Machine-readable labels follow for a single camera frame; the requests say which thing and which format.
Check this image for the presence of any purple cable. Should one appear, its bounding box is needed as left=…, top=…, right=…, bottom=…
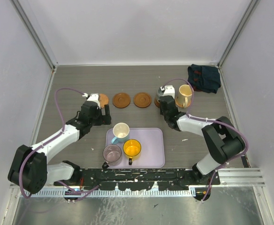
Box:
left=159, top=78, right=249, bottom=202
left=19, top=88, right=101, bottom=203

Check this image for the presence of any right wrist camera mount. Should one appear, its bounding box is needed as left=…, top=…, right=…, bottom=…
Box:
left=163, top=85, right=175, bottom=98

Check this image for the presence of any grey green mug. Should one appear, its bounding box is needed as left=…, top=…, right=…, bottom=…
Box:
left=156, top=86, right=165, bottom=99

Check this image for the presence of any white and blue mug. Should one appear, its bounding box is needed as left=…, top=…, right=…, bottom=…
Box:
left=111, top=122, right=130, bottom=144

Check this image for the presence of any dark blue folded cloth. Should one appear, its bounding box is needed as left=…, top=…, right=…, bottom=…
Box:
left=187, top=64, right=221, bottom=94

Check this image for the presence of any brown wooden coaster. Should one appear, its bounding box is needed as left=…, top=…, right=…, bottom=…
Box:
left=133, top=92, right=152, bottom=108
left=154, top=98, right=160, bottom=108
left=113, top=92, right=130, bottom=108

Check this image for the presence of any lavender plastic tray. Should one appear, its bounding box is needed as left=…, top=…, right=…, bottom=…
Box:
left=112, top=127, right=165, bottom=169

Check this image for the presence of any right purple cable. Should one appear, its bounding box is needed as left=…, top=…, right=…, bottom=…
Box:
left=159, top=78, right=249, bottom=202

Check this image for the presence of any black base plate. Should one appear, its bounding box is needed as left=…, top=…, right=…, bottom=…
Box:
left=63, top=168, right=212, bottom=191

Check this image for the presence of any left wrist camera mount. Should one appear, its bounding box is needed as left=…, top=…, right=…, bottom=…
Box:
left=82, top=93, right=101, bottom=109

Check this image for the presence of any woven rattan coaster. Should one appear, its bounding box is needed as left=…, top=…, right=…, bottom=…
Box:
left=99, top=93, right=109, bottom=108
left=175, top=98, right=191, bottom=108

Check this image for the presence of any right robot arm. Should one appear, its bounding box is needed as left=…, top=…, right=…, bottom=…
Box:
left=159, top=96, right=247, bottom=185

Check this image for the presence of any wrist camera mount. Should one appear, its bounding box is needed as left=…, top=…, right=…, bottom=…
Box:
left=82, top=93, right=101, bottom=109
left=163, top=85, right=175, bottom=98

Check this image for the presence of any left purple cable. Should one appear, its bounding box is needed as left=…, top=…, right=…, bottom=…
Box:
left=19, top=88, right=101, bottom=203

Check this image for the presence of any aluminium frame rail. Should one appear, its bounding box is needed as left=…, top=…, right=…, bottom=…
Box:
left=10, top=167, right=266, bottom=188

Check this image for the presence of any cream mug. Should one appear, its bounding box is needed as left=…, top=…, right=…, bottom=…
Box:
left=175, top=84, right=193, bottom=101

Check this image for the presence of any yellow mug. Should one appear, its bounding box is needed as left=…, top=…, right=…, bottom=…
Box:
left=123, top=139, right=142, bottom=165

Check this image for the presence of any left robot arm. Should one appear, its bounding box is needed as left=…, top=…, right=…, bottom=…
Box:
left=8, top=101, right=111, bottom=194

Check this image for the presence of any purple glass mug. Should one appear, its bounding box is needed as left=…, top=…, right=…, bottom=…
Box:
left=102, top=144, right=122, bottom=169

